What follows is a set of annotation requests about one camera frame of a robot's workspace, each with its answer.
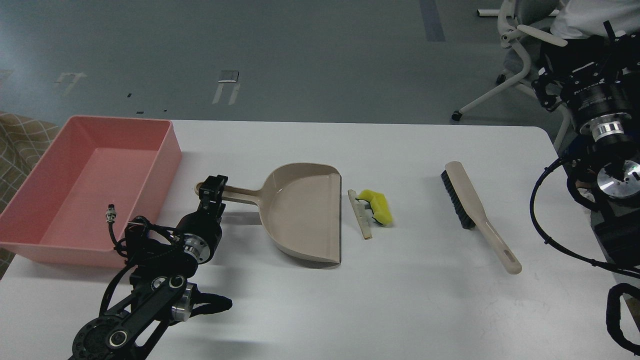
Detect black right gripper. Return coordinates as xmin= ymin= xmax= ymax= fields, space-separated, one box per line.
xmin=531 ymin=21 xmax=640 ymax=136

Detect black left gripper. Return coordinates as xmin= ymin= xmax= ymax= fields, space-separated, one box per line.
xmin=173 ymin=175 xmax=229 ymax=264

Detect beige plastic dustpan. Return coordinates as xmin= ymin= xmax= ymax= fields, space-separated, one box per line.
xmin=221 ymin=162 xmax=342 ymax=266

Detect beige hand brush black bristles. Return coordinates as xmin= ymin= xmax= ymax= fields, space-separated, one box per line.
xmin=439 ymin=161 xmax=522 ymax=275

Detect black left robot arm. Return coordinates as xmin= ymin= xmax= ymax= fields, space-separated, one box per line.
xmin=71 ymin=175 xmax=233 ymax=360

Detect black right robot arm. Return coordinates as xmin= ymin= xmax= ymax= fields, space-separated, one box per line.
xmin=529 ymin=21 xmax=639 ymax=279

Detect pink plastic bin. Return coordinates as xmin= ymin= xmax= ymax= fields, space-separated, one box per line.
xmin=0 ymin=115 xmax=182 ymax=268

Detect seated person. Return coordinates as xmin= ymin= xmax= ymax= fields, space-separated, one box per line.
xmin=541 ymin=0 xmax=640 ymax=75

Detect white office chair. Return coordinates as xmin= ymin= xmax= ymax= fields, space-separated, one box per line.
xmin=450 ymin=0 xmax=567 ymax=122

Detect silver floor plate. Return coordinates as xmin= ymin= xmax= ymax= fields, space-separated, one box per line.
xmin=218 ymin=70 xmax=240 ymax=84

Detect beige patterned cloth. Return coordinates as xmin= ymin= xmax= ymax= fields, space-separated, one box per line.
xmin=0 ymin=112 xmax=61 ymax=278

